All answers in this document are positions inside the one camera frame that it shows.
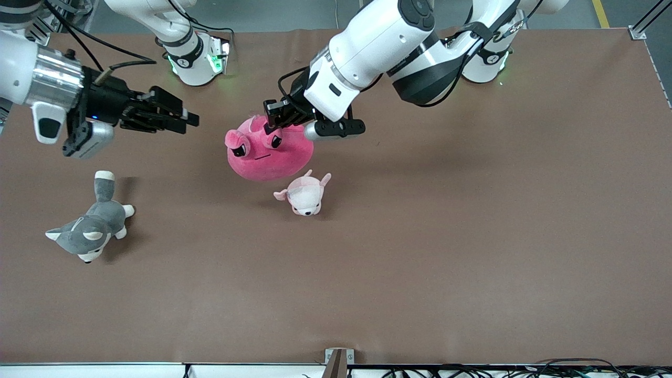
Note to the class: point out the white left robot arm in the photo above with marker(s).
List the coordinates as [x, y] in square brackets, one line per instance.
[378, 42]

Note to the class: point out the light pink plush puppy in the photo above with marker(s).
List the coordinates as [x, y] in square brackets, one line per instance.
[304, 197]

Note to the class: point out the round pink plush toy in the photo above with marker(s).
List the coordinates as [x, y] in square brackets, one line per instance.
[273, 157]

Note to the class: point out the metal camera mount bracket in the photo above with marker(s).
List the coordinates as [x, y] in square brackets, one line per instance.
[337, 362]

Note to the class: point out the aluminium frame post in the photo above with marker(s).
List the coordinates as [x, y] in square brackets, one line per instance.
[44, 29]
[643, 23]

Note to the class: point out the grey white husky plush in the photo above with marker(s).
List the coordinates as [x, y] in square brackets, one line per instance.
[97, 223]

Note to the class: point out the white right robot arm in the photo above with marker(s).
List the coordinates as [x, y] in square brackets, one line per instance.
[21, 68]

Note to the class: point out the brown table cover sheet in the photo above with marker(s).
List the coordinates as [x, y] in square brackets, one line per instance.
[336, 278]

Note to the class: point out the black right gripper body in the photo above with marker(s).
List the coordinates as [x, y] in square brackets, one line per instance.
[106, 101]

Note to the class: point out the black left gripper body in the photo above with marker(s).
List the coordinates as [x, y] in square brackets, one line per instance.
[295, 106]

